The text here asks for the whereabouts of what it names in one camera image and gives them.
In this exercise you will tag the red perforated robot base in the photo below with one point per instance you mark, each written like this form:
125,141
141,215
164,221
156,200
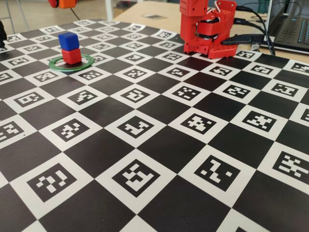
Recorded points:
222,50

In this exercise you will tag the black white marker checkerboard mat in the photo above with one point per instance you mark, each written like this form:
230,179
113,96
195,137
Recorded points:
154,145

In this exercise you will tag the black bulky object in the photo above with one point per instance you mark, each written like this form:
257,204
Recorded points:
2,33

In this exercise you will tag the blue cube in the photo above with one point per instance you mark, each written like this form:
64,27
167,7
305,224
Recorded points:
68,41

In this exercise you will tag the red cube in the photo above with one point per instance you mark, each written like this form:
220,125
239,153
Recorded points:
71,56

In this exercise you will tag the red printed robot arm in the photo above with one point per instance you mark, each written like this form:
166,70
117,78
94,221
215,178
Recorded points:
193,24

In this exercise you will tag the open dark laptop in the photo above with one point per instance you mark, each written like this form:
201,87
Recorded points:
289,29

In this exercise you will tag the small printed marker sheet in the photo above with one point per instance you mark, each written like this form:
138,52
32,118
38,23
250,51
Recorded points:
154,17

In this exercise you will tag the orange cube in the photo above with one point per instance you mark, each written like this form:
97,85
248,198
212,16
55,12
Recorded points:
68,3

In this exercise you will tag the red gripper finger with black pad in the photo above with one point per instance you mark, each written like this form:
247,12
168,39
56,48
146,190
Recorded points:
53,3

